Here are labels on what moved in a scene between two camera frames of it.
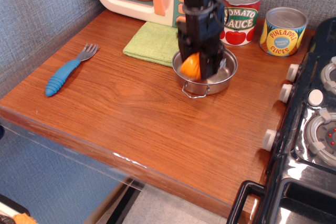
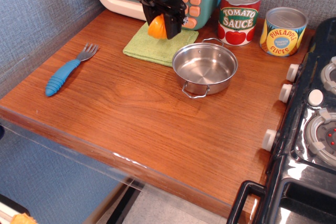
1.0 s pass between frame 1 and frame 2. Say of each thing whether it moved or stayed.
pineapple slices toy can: stayed
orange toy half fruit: moved
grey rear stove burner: stayed
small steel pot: stayed
